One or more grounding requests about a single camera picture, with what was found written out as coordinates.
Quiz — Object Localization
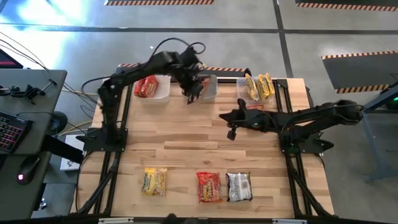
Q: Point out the beige cable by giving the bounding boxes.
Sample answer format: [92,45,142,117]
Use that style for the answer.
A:
[62,88,97,96]

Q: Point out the white plastic bin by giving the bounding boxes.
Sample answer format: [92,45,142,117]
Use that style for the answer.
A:
[132,74,171,105]

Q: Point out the green-lit device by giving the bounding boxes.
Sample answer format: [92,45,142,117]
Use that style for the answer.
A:
[385,93,398,110]

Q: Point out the black angled bar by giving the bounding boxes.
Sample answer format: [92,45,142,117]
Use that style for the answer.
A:
[42,133,85,165]

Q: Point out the grey desk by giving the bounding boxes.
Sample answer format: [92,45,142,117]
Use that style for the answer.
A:
[0,68,68,220]

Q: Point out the black computer mouse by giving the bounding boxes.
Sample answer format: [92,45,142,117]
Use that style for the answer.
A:
[17,155,41,186]

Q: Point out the black clamp mount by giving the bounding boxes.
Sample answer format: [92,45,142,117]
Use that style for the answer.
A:
[11,83,47,105]

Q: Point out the grey plastic bin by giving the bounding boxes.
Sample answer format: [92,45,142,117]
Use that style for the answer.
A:
[183,73,218,103]

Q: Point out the white box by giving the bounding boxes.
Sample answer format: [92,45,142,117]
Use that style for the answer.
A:
[60,134,85,172]

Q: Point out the hazard-striped floor mat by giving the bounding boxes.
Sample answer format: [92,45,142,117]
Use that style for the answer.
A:
[295,0,398,12]
[104,0,215,6]
[321,50,398,95]

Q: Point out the black aluminium table frame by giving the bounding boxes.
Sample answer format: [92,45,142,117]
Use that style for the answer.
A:
[74,76,335,218]

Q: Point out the black backlit keyboard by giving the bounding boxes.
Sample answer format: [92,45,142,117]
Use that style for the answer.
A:
[0,111,34,156]

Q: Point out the dark monitor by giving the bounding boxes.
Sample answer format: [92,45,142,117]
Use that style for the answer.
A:
[0,48,24,69]

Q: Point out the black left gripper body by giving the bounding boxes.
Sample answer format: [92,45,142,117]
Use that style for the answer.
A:
[178,67,206,93]

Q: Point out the blue-grey metal table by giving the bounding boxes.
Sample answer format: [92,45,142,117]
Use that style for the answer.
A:
[343,81,398,183]

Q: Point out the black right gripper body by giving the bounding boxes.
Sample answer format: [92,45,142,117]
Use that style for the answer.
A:
[226,98,282,141]

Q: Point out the clear plastic bin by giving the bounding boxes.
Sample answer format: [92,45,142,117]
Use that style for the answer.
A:
[236,76,276,102]

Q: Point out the black cable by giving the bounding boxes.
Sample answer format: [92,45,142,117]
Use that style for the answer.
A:
[0,42,48,70]
[0,30,48,70]

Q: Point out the black round device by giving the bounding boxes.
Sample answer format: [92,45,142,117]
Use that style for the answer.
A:
[49,111,68,136]

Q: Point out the white bracket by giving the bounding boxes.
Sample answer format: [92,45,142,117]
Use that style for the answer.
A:
[98,217,134,224]
[272,218,308,224]

